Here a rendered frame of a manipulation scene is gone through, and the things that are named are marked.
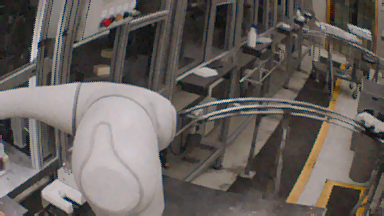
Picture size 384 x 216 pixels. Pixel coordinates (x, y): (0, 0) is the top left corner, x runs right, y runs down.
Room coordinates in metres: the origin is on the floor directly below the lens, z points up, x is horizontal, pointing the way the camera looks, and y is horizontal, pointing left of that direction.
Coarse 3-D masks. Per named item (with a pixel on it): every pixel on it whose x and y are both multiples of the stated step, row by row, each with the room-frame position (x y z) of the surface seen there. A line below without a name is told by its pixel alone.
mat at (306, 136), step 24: (312, 96) 5.74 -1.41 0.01; (336, 96) 5.97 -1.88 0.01; (312, 120) 4.90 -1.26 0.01; (264, 144) 4.17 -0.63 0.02; (288, 144) 4.22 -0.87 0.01; (312, 144) 4.26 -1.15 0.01; (264, 168) 3.70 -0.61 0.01; (288, 168) 3.71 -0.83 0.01; (312, 168) 3.74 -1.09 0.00; (240, 192) 3.27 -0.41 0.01; (288, 192) 3.27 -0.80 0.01
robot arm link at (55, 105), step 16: (0, 96) 0.78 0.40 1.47; (16, 96) 0.81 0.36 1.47; (32, 96) 0.83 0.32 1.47; (48, 96) 0.83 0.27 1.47; (64, 96) 0.83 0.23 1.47; (0, 112) 0.77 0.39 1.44; (16, 112) 0.80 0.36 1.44; (32, 112) 0.82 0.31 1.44; (48, 112) 0.82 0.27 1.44; (64, 112) 0.81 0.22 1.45; (64, 128) 0.82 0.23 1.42
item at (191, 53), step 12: (192, 0) 2.85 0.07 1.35; (204, 0) 3.03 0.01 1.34; (192, 12) 2.87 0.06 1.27; (204, 12) 3.05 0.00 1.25; (216, 12) 3.73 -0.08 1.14; (192, 24) 2.90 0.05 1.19; (204, 24) 3.07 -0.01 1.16; (216, 24) 3.73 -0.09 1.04; (192, 36) 2.92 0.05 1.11; (204, 36) 3.10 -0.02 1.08; (180, 48) 2.79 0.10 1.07; (192, 48) 2.94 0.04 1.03; (204, 48) 3.11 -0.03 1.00; (180, 60) 2.81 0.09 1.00; (192, 60) 2.97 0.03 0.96; (180, 72) 2.83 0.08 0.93
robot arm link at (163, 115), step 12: (84, 84) 0.86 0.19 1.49; (96, 84) 0.86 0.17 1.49; (108, 84) 0.86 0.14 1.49; (120, 84) 0.87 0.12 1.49; (84, 96) 0.83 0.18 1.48; (96, 96) 0.81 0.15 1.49; (108, 96) 0.79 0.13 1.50; (120, 96) 0.79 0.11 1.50; (132, 96) 0.81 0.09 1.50; (144, 96) 0.84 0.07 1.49; (156, 96) 0.86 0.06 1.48; (84, 108) 0.82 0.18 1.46; (144, 108) 0.80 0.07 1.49; (156, 108) 0.83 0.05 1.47; (168, 108) 0.85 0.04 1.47; (156, 120) 0.82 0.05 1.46; (168, 120) 0.83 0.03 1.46; (156, 132) 0.81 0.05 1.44; (168, 132) 0.83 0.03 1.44; (168, 144) 0.84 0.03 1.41
